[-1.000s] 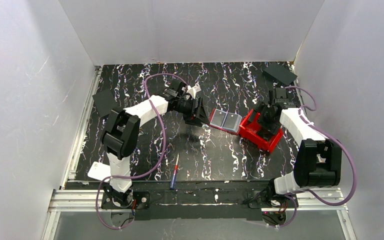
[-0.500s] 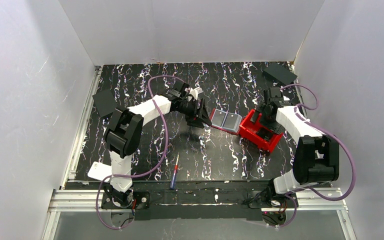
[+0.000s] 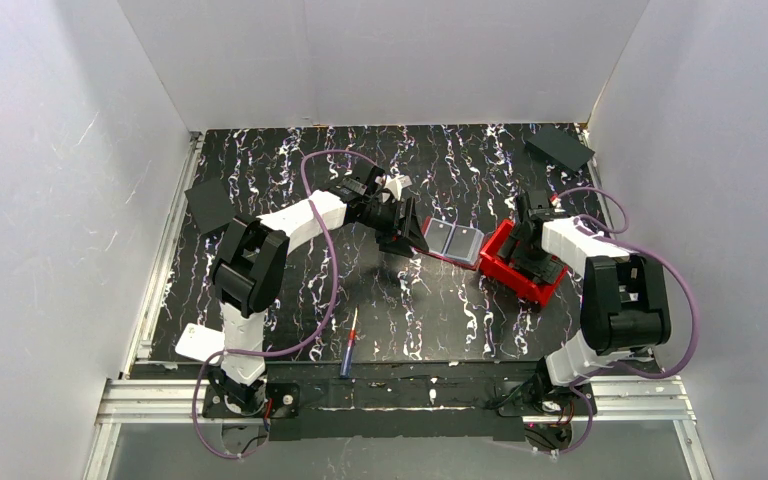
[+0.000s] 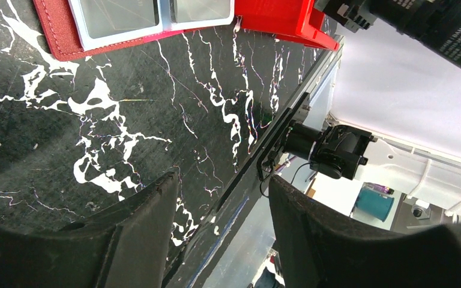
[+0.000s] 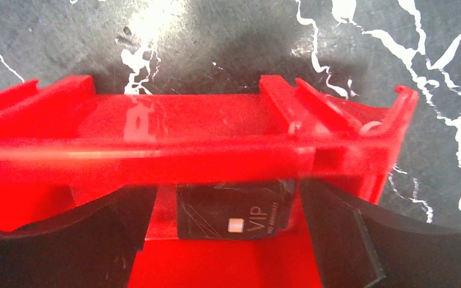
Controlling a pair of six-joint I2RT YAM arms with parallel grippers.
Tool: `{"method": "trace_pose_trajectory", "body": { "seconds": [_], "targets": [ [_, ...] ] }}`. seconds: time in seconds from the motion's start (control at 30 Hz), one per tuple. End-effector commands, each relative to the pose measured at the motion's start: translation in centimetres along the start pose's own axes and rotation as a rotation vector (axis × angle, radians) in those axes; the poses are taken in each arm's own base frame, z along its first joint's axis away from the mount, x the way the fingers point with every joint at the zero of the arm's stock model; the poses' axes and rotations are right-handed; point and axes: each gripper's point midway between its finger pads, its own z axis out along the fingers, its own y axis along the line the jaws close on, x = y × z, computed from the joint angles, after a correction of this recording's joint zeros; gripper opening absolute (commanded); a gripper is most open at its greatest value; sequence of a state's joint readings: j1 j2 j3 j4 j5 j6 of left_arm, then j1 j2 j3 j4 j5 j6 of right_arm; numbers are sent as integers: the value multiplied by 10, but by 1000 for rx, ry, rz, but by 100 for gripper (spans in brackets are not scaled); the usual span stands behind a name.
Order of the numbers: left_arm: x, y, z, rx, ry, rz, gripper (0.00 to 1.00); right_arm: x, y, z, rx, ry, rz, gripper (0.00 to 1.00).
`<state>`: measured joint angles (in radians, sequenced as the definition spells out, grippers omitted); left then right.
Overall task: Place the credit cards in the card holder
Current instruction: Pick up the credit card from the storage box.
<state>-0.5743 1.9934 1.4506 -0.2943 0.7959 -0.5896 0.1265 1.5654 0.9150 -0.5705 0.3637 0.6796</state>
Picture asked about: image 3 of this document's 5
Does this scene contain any black block far left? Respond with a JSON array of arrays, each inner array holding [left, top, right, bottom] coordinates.
[[185, 178, 235, 235]]

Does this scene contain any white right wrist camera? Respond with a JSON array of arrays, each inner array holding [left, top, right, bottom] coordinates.
[[550, 195, 564, 212]]

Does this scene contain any black block far right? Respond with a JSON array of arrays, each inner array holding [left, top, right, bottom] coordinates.
[[525, 126, 595, 172]]

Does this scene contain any aluminium left side rail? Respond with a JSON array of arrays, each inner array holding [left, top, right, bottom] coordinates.
[[119, 131, 204, 380]]

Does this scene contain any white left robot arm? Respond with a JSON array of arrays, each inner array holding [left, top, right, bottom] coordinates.
[[211, 165, 428, 399]]

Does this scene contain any red plastic bin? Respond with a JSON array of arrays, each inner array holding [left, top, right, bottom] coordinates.
[[479, 219, 568, 308]]

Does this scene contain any white card near left base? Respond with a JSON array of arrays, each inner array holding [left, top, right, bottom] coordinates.
[[174, 323, 225, 362]]

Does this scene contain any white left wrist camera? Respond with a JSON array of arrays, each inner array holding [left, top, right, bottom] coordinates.
[[382, 174, 412, 201]]

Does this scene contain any black credit card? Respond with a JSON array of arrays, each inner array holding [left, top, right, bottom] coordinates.
[[424, 218, 454, 256]]

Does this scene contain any blue red screwdriver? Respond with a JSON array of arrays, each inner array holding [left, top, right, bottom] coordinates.
[[339, 308, 358, 379]]

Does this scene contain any red leather card holder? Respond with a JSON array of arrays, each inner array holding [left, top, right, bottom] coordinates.
[[418, 217, 486, 271]]

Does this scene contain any black block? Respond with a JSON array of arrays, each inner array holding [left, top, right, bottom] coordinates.
[[185, 178, 235, 235], [525, 126, 595, 172]]

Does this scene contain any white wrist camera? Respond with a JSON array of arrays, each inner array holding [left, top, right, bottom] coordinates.
[[550, 195, 564, 212], [382, 174, 412, 201]]

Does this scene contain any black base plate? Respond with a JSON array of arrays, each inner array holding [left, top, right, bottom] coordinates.
[[201, 381, 301, 419], [484, 380, 597, 423]]

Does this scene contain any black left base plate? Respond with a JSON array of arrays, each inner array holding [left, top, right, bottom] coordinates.
[[201, 381, 301, 419]]

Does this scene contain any aluminium front rail frame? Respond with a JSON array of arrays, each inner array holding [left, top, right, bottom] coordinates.
[[84, 372, 713, 479]]

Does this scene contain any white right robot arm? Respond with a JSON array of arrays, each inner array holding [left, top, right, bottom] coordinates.
[[481, 190, 671, 391]]

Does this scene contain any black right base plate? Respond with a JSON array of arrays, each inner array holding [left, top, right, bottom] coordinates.
[[484, 380, 597, 423]]

